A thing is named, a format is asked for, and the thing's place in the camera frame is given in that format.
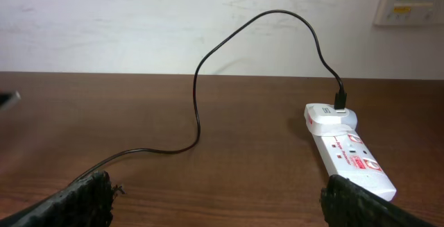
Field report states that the white USB charger adapter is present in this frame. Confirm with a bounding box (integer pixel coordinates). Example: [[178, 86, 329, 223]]
[[304, 103, 357, 137]]

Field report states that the black charging cable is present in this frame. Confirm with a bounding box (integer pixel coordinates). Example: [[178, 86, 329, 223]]
[[64, 10, 348, 189]]

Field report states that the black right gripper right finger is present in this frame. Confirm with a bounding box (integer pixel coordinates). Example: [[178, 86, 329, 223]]
[[320, 174, 432, 227]]

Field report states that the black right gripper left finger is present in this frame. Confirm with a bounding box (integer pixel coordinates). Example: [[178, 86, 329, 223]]
[[1, 171, 125, 227]]

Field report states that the white wall control panel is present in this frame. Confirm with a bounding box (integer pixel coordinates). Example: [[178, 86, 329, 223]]
[[373, 0, 443, 26]]

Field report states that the black flip smartphone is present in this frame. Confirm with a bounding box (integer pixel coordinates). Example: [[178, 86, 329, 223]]
[[0, 91, 21, 110]]

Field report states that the white power strip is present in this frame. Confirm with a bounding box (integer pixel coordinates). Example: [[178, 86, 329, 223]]
[[312, 129, 397, 201]]

